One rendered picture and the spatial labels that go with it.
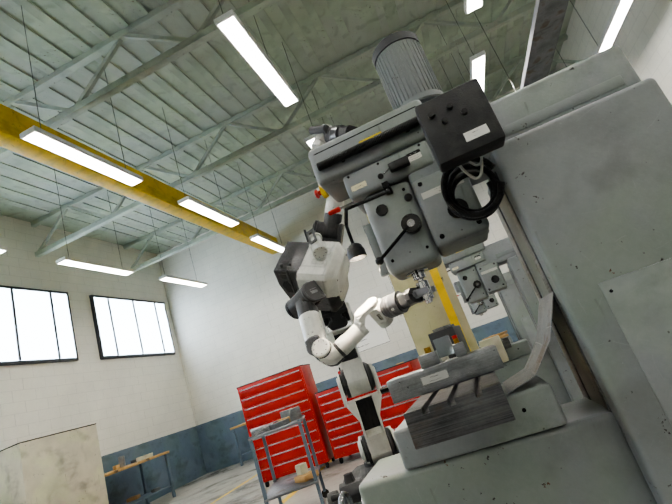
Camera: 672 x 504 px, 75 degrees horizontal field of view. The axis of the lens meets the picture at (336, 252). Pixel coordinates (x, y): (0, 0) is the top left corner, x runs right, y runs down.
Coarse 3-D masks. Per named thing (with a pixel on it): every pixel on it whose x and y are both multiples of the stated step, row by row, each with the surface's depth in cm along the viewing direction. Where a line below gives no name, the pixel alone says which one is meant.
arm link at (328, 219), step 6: (324, 216) 219; (330, 216) 216; (336, 216) 216; (318, 222) 219; (324, 222) 218; (330, 222) 216; (336, 222) 217; (318, 228) 217; (324, 228) 217; (330, 228) 217; (336, 228) 216; (324, 234) 217; (330, 234) 217; (336, 234) 216
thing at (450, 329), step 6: (450, 324) 204; (432, 330) 205; (438, 330) 202; (444, 330) 199; (450, 330) 198; (456, 330) 203; (432, 336) 201; (438, 336) 200; (450, 336) 198; (462, 336) 211; (432, 342) 201; (468, 348) 212
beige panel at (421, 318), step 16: (432, 272) 330; (400, 288) 336; (448, 288) 325; (416, 304) 330; (432, 304) 327; (448, 304) 323; (416, 320) 328; (432, 320) 325; (448, 320) 321; (464, 320) 318; (416, 336) 326; (464, 336) 315
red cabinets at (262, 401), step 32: (256, 384) 657; (288, 384) 645; (384, 384) 600; (256, 416) 646; (320, 416) 650; (352, 416) 612; (384, 416) 593; (256, 448) 638; (288, 448) 628; (320, 448) 617; (352, 448) 605
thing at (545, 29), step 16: (544, 0) 395; (560, 0) 403; (544, 16) 417; (560, 16) 425; (544, 32) 441; (528, 48) 465; (544, 48) 467; (528, 64) 487; (544, 64) 498; (528, 80) 520
